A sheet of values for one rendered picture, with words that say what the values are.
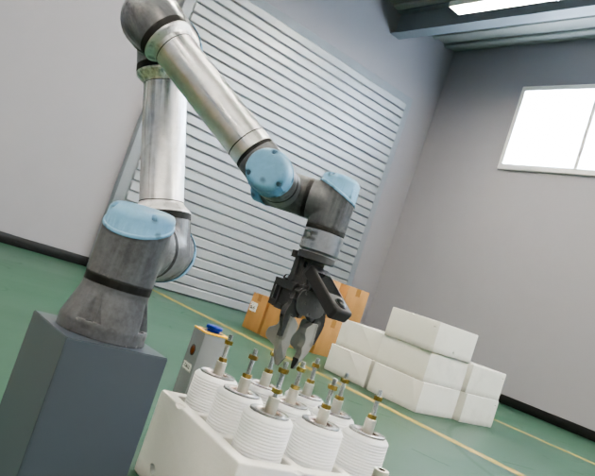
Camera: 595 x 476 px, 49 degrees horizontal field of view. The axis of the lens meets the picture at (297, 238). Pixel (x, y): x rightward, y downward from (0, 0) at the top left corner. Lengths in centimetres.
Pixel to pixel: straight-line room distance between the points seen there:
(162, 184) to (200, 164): 534
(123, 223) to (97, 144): 518
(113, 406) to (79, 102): 523
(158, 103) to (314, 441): 70
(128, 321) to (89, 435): 19
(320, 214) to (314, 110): 619
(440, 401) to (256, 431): 300
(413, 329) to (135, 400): 303
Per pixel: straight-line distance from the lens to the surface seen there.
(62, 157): 619
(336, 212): 119
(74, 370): 109
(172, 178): 128
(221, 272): 688
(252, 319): 539
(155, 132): 129
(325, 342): 529
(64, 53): 622
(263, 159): 107
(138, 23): 123
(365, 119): 786
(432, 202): 827
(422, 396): 397
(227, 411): 129
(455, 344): 408
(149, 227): 111
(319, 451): 126
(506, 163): 779
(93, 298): 112
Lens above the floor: 49
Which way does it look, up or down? 4 degrees up
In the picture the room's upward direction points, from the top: 19 degrees clockwise
